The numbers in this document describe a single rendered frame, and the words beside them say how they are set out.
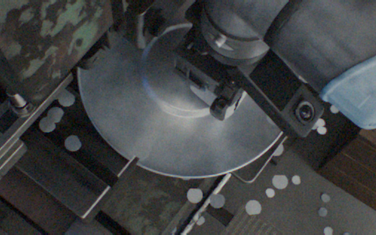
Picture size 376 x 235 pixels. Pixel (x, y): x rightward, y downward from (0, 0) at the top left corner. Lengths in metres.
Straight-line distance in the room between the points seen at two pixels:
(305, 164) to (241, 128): 0.84
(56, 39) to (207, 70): 0.23
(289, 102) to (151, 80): 0.22
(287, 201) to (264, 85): 0.99
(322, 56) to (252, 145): 0.34
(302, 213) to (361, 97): 1.14
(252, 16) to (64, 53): 0.15
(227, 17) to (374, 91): 0.14
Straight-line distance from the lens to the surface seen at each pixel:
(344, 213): 1.61
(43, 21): 0.42
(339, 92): 0.46
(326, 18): 0.45
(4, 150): 0.83
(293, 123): 0.63
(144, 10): 0.62
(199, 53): 0.64
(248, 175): 0.77
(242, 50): 0.55
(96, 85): 0.79
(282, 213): 1.57
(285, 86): 0.63
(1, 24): 0.38
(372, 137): 1.29
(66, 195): 0.84
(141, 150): 0.76
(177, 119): 0.77
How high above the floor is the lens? 1.52
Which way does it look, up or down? 72 degrees down
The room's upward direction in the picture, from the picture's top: 11 degrees clockwise
